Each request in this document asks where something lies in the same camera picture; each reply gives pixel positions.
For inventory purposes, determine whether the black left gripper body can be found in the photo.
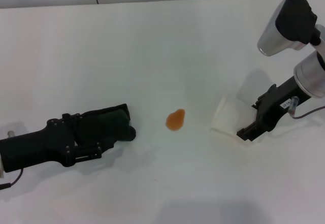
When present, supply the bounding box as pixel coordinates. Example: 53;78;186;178
0;118;77;173

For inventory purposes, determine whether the white paper cup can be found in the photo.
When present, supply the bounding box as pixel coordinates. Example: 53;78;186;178
210;95;257;136

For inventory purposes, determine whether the dark left wrist cable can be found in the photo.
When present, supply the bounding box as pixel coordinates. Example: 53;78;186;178
0;168;25;190

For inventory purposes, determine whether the right wrist connector plug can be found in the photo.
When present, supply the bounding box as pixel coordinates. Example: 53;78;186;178
288;95;301;117

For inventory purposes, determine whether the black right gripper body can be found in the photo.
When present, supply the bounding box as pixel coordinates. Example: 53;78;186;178
253;76;312;131

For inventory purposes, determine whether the brown liquid stain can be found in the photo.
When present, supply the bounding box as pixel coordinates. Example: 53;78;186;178
166;109;186;132

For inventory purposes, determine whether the dark wrist cable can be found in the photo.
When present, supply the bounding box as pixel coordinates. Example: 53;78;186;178
0;168;25;190
291;105;325;120

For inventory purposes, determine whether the dark right wrist cable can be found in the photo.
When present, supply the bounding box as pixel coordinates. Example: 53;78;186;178
291;105;325;120

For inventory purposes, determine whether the dark blue rag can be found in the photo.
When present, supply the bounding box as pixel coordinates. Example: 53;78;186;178
73;104;138;153

